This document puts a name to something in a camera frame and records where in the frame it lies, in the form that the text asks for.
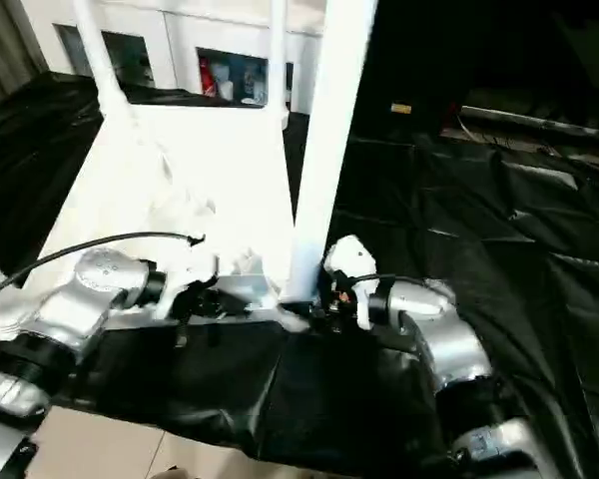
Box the dark robot foot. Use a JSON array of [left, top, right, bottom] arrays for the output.
[[148, 465, 192, 479]]

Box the white cabinet with glass doors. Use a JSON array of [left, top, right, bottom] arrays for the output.
[[29, 0, 326, 115]]

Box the white plastic table top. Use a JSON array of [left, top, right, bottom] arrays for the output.
[[0, 98, 311, 341]]

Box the grey curtain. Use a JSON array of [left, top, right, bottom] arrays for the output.
[[0, 0, 47, 102]]

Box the black mat cover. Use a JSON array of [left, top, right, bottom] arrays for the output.
[[0, 69, 599, 475]]

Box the grey metal rod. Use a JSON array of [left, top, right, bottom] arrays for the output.
[[457, 104, 599, 142]]

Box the black case with gold label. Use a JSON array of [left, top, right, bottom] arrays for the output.
[[358, 0, 461, 137]]

